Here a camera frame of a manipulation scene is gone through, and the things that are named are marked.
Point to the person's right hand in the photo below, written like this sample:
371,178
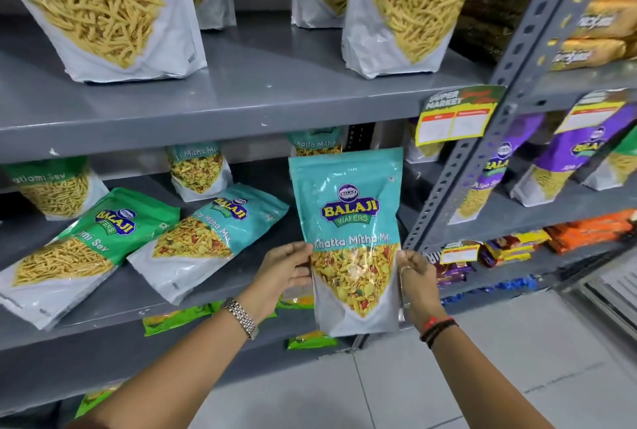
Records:
423,294

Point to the person's left hand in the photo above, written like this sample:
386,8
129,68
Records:
271,284

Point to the person's right fingers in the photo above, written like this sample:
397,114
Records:
409,264

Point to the person's left thumb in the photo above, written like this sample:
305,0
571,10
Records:
297,278

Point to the teal mixed snack packet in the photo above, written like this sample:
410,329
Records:
348,205
313,141
209,239
199,172

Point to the person's left forearm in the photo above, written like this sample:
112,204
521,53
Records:
169,379

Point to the person's right forearm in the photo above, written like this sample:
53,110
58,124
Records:
482,384

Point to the small green snack packet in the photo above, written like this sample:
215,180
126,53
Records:
296,300
174,319
311,340
97,401

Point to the stack of purple packs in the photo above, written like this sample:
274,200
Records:
450,272

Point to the small yellow shelf price tag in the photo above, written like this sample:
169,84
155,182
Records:
459,252

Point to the silver metal wristwatch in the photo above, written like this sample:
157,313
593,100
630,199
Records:
241,318

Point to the row of blue packs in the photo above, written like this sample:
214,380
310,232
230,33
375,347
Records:
502,287

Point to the stack of yellow red packs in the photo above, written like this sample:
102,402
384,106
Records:
515,247

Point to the purple sev snack packet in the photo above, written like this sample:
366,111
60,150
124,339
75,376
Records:
567,155
492,170

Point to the grey slotted shelving rack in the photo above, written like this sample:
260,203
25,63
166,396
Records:
477,155

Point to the stack of orange biscuit packs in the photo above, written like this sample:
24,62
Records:
592,232

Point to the grey metal shelving rack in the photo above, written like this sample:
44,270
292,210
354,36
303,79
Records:
259,90

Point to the dark clear snack packet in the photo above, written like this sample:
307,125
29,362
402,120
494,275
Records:
497,1

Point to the stack of brown biscuit packets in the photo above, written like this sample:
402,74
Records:
602,21

